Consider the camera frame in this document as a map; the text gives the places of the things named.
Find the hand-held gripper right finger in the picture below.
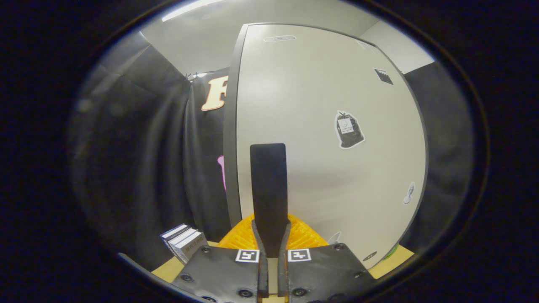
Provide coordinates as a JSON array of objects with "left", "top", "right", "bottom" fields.
[{"left": 278, "top": 213, "right": 377, "bottom": 303}]

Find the black backdrop cloth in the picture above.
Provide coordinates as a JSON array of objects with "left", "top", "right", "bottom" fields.
[{"left": 69, "top": 32, "right": 474, "bottom": 272}]

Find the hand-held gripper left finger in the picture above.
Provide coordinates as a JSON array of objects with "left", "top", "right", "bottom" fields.
[{"left": 172, "top": 213, "right": 270, "bottom": 303}]

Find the grey shoe cabinet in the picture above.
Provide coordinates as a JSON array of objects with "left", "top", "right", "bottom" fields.
[{"left": 222, "top": 22, "right": 429, "bottom": 270}]

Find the black cabinet door handle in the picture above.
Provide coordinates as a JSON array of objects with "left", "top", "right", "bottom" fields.
[{"left": 250, "top": 143, "right": 289, "bottom": 258}]

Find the grey picture cover book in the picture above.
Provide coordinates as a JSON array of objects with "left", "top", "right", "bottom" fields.
[{"left": 175, "top": 231, "right": 208, "bottom": 265}]

